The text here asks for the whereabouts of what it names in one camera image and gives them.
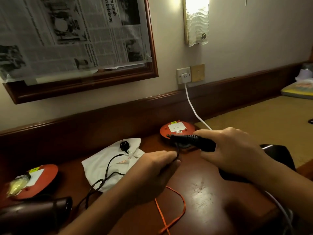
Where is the person's left hand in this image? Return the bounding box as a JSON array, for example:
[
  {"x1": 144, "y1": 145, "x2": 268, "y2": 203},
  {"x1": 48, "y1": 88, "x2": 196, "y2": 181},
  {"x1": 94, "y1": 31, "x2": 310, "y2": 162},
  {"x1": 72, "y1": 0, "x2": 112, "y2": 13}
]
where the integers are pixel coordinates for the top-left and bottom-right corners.
[{"x1": 122, "y1": 150, "x2": 181, "y2": 206}]

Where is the person's right hand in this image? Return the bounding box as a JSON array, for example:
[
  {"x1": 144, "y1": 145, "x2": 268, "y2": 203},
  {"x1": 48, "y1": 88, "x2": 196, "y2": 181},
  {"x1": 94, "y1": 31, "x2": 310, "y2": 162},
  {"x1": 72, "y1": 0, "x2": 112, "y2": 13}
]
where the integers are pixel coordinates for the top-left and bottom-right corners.
[{"x1": 193, "y1": 127, "x2": 272, "y2": 184}]

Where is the black hair dryer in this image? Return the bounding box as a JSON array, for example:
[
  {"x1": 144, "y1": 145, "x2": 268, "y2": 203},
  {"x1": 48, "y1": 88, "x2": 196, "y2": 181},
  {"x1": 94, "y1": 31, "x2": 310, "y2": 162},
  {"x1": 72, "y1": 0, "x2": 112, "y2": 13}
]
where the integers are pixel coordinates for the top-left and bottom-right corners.
[{"x1": 167, "y1": 134, "x2": 297, "y2": 183}]

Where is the black power cord with plug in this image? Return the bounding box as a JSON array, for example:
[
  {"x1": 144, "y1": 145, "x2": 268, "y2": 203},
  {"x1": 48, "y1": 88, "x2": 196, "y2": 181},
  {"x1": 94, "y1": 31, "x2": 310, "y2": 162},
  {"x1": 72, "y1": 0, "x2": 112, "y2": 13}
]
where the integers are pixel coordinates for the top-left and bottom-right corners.
[{"x1": 73, "y1": 141, "x2": 180, "y2": 211}]

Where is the person's left forearm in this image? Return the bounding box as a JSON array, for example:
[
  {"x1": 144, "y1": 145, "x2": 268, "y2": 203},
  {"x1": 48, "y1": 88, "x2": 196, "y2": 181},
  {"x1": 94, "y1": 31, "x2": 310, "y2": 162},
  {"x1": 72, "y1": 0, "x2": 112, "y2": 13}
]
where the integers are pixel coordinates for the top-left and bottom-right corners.
[{"x1": 58, "y1": 180, "x2": 147, "y2": 235}]

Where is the person's right forearm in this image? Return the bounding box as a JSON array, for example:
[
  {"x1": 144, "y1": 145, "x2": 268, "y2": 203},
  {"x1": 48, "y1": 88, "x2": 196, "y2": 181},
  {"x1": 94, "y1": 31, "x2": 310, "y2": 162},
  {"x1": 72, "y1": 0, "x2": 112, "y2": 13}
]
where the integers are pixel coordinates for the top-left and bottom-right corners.
[{"x1": 254, "y1": 157, "x2": 313, "y2": 227}]

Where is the orange extension reel with socket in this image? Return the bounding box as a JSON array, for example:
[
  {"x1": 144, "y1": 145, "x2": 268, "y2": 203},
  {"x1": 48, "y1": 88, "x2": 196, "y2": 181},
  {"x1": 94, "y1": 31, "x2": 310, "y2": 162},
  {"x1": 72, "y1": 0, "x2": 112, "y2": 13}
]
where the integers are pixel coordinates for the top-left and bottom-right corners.
[
  {"x1": 159, "y1": 120, "x2": 196, "y2": 149},
  {"x1": 4, "y1": 164, "x2": 59, "y2": 201}
]

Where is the beige desk mat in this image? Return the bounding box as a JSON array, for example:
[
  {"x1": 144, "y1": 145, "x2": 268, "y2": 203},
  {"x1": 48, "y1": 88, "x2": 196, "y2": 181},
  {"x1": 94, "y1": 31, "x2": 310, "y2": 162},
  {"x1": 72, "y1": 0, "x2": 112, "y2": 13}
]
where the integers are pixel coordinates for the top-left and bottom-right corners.
[{"x1": 194, "y1": 95, "x2": 313, "y2": 169}]

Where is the yellow green booklet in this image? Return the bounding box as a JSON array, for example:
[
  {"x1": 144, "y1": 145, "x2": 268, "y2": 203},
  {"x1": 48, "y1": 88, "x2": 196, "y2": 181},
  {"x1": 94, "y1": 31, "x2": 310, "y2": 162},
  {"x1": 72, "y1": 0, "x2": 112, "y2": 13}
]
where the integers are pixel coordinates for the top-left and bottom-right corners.
[{"x1": 280, "y1": 79, "x2": 313, "y2": 100}]

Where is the wooden framed mirror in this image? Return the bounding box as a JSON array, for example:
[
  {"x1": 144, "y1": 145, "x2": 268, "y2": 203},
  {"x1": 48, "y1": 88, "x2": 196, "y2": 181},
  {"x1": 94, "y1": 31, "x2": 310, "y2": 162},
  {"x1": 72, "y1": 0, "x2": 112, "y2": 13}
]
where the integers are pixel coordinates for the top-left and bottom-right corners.
[{"x1": 3, "y1": 0, "x2": 159, "y2": 105}]

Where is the white crumpled paper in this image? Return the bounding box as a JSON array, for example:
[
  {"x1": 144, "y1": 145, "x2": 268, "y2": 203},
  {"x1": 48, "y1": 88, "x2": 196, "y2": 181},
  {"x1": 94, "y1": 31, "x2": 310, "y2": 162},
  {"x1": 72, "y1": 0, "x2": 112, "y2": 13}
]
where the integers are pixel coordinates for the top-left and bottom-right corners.
[{"x1": 294, "y1": 68, "x2": 313, "y2": 82}]

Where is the dark brown hair dryer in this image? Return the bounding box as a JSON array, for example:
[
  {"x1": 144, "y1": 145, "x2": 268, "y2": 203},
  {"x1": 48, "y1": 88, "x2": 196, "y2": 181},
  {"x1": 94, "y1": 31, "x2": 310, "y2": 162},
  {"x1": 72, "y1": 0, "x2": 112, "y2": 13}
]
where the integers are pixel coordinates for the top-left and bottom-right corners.
[{"x1": 0, "y1": 196, "x2": 73, "y2": 235}]

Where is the small yellow plastic bag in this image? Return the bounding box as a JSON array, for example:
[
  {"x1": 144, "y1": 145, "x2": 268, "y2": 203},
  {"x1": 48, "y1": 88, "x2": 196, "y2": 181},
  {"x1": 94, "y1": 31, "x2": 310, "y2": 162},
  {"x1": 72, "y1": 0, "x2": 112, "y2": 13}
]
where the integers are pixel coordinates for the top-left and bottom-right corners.
[{"x1": 6, "y1": 175, "x2": 31, "y2": 197}]

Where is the newspaper sheet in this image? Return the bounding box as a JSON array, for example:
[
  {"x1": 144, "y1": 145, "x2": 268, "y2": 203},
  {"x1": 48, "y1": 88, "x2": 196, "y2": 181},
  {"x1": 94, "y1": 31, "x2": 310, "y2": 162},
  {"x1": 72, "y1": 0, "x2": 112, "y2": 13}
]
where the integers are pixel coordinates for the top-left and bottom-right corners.
[{"x1": 0, "y1": 0, "x2": 152, "y2": 84}]

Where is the orange cable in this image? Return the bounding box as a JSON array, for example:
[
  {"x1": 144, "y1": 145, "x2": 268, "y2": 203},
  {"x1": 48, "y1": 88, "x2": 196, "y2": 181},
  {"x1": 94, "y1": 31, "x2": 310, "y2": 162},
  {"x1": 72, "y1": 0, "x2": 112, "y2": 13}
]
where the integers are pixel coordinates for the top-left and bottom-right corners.
[{"x1": 154, "y1": 186, "x2": 186, "y2": 235}]

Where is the white cable with plug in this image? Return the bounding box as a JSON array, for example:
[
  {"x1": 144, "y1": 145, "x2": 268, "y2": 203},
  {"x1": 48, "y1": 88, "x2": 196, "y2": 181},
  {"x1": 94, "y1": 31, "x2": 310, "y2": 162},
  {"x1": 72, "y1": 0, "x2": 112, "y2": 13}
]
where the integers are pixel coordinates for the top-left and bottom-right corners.
[{"x1": 180, "y1": 73, "x2": 294, "y2": 235}]

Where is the dark wooden desk back rail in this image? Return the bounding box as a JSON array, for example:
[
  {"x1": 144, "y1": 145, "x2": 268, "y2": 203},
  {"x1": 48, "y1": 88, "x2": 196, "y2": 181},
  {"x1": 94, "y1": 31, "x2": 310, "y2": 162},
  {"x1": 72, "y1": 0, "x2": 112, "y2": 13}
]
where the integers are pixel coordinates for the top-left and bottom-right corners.
[{"x1": 0, "y1": 61, "x2": 310, "y2": 154}]

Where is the gold wall switch plate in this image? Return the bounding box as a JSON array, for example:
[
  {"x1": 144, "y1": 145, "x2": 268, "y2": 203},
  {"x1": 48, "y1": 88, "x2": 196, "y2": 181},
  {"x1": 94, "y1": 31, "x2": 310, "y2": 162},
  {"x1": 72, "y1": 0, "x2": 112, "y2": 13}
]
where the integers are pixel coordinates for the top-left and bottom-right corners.
[{"x1": 190, "y1": 64, "x2": 205, "y2": 83}]

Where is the white wall socket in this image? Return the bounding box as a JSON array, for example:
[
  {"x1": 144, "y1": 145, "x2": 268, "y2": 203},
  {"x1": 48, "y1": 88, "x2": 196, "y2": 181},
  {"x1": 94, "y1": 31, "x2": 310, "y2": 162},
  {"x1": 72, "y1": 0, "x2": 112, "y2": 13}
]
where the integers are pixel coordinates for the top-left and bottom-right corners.
[{"x1": 176, "y1": 67, "x2": 191, "y2": 85}]

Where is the wall lamp with glass shade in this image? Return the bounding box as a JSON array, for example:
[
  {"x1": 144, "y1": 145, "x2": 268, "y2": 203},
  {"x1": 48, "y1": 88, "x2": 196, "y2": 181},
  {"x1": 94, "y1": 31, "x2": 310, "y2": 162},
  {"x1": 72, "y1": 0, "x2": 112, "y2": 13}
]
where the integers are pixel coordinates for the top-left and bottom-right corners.
[{"x1": 183, "y1": 0, "x2": 210, "y2": 47}]

